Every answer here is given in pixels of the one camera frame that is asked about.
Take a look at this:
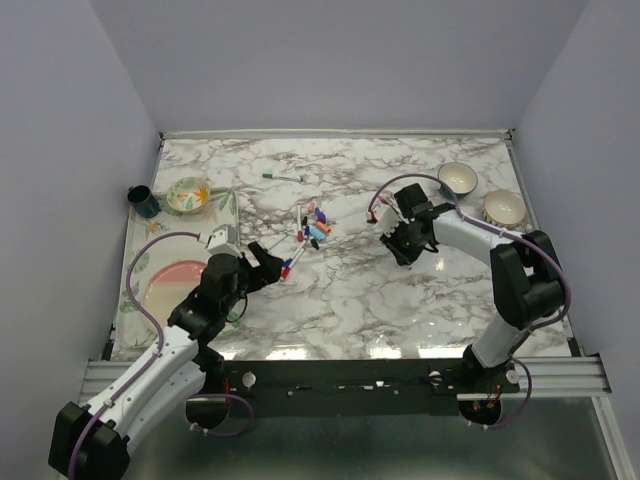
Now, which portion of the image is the black marker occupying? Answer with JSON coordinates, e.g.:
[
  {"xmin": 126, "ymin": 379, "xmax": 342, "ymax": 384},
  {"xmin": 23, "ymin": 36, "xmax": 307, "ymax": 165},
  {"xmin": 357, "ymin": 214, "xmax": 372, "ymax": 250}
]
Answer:
[{"xmin": 266, "ymin": 234, "xmax": 289, "ymax": 251}]

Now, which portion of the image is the blue capped marker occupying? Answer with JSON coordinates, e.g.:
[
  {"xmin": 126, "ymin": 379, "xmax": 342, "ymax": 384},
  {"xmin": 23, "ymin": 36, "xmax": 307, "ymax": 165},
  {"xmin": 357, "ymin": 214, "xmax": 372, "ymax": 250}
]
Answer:
[{"xmin": 283, "ymin": 241, "xmax": 308, "ymax": 268}]

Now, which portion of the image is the light blue highlighter cap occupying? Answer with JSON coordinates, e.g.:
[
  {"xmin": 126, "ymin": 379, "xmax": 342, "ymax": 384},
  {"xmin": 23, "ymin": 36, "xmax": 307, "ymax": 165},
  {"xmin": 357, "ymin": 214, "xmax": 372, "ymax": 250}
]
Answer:
[{"xmin": 310, "ymin": 227, "xmax": 326, "ymax": 242}]

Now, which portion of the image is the orange highlighter cap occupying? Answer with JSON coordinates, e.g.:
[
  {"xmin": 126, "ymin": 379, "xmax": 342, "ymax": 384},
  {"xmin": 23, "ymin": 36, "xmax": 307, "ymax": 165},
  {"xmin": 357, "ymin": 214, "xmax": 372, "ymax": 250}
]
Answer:
[{"xmin": 316, "ymin": 222, "xmax": 331, "ymax": 234}]

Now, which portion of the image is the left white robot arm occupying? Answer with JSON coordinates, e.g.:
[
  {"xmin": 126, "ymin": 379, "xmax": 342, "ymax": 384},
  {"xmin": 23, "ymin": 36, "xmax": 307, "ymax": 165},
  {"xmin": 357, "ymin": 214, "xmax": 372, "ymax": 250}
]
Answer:
[{"xmin": 48, "ymin": 242, "xmax": 284, "ymax": 479}]

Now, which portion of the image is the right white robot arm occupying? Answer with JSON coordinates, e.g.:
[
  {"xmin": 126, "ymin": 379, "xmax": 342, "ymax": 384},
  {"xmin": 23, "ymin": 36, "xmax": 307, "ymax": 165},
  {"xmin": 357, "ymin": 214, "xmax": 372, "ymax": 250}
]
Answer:
[{"xmin": 367, "ymin": 183, "xmax": 571, "ymax": 392}]

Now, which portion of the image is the pink ceramic plate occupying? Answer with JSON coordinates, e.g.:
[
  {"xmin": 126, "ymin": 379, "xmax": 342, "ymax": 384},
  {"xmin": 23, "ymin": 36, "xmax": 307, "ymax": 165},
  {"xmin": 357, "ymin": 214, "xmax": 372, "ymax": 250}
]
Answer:
[{"xmin": 140, "ymin": 260, "xmax": 206, "ymax": 327}]

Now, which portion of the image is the white ceramic bowl blue rim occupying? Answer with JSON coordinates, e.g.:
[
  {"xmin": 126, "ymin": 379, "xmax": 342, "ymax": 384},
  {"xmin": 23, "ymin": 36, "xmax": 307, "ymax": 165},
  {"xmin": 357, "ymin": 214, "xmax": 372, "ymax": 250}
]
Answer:
[{"xmin": 438, "ymin": 162, "xmax": 478, "ymax": 199}]

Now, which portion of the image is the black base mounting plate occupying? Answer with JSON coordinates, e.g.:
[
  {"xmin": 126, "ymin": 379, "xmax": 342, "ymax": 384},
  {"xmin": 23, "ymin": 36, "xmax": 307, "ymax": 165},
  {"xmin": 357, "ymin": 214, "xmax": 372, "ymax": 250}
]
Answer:
[{"xmin": 164, "ymin": 357, "xmax": 521, "ymax": 419}]

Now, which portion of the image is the floral ceramic bowl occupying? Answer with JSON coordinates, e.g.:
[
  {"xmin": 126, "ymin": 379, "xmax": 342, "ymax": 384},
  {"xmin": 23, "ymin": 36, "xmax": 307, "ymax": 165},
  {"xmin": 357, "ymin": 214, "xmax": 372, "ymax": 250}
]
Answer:
[{"xmin": 166, "ymin": 177, "xmax": 210, "ymax": 215}]

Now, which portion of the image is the green capped marker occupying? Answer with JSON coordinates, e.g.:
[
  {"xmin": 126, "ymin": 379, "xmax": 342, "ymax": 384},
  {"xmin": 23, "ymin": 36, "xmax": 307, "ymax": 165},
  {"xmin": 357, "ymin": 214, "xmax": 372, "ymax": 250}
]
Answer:
[{"xmin": 262, "ymin": 173, "xmax": 305, "ymax": 183}]

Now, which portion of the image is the dark blue metal cup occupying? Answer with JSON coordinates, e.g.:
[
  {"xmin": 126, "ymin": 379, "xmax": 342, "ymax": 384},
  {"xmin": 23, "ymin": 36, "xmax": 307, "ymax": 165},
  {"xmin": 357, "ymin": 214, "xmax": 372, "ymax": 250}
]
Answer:
[{"xmin": 127, "ymin": 185, "xmax": 161, "ymax": 219}]

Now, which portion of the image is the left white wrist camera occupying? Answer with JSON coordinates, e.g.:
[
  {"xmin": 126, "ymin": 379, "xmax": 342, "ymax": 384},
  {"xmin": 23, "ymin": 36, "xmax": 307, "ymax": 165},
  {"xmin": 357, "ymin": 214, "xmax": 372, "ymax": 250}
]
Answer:
[{"xmin": 198, "ymin": 224, "xmax": 241, "ymax": 258}]

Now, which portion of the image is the aluminium frame rail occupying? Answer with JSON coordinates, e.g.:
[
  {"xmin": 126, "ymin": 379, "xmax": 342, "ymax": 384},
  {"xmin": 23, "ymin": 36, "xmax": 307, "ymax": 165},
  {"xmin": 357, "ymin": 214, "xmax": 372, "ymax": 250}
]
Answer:
[{"xmin": 521, "ymin": 356, "xmax": 611, "ymax": 399}]

